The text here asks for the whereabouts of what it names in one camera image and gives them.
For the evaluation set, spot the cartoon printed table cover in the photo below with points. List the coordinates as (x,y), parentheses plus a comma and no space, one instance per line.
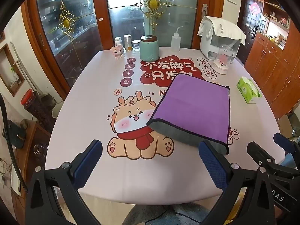
(93,112)

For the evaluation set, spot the small glass jar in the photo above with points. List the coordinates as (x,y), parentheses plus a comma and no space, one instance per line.
(136,46)

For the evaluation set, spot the pink cartoon figurine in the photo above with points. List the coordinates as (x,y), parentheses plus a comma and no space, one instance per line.
(117,51)

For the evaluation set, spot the red lidded jar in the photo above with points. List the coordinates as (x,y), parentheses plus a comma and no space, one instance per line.
(28,98)

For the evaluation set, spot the purple towel with grey underside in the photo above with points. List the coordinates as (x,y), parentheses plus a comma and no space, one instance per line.
(196,103)

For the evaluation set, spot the white pill bottle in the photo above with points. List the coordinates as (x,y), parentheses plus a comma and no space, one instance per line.
(118,42)

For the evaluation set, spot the gold capped bottle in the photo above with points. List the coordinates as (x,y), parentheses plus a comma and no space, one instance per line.
(127,43)

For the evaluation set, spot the clear squeeze wash bottle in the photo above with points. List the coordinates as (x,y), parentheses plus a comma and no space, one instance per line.
(175,43)

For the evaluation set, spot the wood framed glass door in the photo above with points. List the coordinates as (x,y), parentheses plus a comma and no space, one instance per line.
(77,51)
(168,21)

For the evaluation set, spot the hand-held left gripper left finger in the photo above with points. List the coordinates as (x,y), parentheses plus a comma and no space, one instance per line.
(88,164)

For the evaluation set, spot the green tissue pack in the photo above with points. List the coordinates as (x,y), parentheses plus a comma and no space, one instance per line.
(246,90)

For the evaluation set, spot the cardboard box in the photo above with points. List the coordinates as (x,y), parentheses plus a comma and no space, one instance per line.
(284,124)

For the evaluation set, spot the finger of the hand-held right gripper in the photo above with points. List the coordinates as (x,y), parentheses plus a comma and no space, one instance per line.
(284,143)
(257,152)

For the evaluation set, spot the dark wooden entrance door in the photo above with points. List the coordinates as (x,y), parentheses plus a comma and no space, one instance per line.
(246,32)

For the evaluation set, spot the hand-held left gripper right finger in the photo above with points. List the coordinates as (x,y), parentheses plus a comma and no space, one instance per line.
(212,166)

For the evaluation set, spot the white countertop appliance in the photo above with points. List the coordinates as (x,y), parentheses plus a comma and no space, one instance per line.
(211,50)

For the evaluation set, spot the red door decoration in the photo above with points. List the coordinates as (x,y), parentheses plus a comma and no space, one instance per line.
(255,8)

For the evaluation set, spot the white cloth cover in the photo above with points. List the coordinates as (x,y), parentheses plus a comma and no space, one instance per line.
(225,31)

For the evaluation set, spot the white bucket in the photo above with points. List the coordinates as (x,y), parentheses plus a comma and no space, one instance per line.
(57,110)

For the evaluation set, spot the wooden side table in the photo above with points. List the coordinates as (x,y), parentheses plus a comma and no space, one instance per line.
(30,143)

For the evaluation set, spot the wooden wall cabinet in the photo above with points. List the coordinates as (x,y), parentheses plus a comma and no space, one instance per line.
(271,61)

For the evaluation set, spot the teal canister with wooden lid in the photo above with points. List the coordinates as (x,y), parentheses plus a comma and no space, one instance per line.
(149,50)

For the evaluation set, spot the gold door ornament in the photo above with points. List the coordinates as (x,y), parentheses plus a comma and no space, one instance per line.
(152,3)
(66,22)

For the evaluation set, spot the glass dome ornament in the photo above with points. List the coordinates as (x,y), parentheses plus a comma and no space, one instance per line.
(222,61)

